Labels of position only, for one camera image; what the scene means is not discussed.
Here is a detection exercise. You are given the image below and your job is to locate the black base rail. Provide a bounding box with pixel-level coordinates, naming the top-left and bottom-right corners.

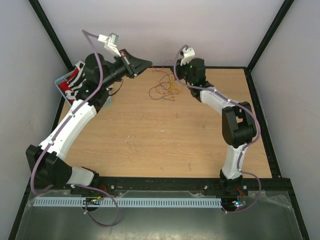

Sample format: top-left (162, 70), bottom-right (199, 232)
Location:
top-left (69, 177), bottom-right (249, 196)

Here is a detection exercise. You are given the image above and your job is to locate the green circuit board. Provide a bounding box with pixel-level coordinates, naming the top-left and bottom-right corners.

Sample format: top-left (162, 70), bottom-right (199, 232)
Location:
top-left (82, 197), bottom-right (103, 206)
top-left (232, 200), bottom-right (247, 208)

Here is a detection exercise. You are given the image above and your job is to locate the black aluminium frame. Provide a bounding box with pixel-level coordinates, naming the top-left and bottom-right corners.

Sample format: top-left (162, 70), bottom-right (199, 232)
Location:
top-left (4, 0), bottom-right (311, 240)

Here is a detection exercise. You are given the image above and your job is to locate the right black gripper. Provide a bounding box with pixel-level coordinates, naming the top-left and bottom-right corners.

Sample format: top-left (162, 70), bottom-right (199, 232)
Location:
top-left (171, 57), bottom-right (196, 85)

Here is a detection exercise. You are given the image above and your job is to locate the blue plastic basket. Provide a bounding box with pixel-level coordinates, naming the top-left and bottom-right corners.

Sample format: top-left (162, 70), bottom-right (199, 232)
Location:
top-left (54, 72), bottom-right (113, 111)

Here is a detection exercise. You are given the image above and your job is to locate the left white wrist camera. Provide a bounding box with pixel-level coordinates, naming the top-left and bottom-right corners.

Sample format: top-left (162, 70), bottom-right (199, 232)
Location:
top-left (97, 33), bottom-right (121, 57)

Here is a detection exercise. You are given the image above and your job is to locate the light blue slotted cable duct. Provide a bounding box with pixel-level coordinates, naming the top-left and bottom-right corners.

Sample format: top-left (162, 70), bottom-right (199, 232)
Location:
top-left (33, 197), bottom-right (222, 208)

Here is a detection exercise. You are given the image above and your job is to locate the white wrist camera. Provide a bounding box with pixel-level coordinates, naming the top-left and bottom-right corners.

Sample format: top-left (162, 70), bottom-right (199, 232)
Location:
top-left (180, 47), bottom-right (195, 66)
top-left (97, 33), bottom-right (121, 57)

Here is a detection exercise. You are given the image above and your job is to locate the zebra striped cloth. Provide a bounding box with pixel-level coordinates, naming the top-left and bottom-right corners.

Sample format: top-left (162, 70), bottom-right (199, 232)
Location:
top-left (74, 60), bottom-right (86, 92)

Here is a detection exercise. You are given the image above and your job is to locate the right green circuit board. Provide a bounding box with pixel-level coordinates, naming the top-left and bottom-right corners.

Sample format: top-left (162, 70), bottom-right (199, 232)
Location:
top-left (232, 200), bottom-right (247, 208)

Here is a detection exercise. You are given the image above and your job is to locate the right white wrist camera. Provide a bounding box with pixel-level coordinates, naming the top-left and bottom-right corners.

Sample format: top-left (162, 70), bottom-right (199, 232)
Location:
top-left (180, 47), bottom-right (195, 66)

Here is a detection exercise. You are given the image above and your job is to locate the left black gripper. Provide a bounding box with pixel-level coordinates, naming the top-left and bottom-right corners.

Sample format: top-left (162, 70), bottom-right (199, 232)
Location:
top-left (100, 48), bottom-right (152, 89)

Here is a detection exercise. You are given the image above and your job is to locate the coloured wire bundle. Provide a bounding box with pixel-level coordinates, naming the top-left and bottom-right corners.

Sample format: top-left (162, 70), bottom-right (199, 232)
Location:
top-left (148, 65), bottom-right (182, 101)

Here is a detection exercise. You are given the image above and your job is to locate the left green circuit board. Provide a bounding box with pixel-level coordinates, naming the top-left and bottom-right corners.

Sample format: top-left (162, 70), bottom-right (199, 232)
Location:
top-left (82, 197), bottom-right (103, 206)

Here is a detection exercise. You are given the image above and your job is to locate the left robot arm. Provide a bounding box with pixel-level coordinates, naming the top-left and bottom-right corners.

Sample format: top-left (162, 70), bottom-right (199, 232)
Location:
top-left (26, 49), bottom-right (153, 194)

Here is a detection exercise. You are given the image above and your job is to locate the red cloth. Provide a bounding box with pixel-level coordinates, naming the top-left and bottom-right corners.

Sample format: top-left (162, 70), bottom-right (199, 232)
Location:
top-left (55, 69), bottom-right (79, 104)

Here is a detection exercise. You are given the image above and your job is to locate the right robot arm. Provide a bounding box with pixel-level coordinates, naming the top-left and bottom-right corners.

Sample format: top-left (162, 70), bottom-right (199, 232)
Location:
top-left (173, 58), bottom-right (260, 195)

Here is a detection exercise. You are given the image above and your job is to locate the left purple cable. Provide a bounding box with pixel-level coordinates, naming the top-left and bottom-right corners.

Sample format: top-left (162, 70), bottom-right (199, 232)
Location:
top-left (29, 29), bottom-right (121, 227)

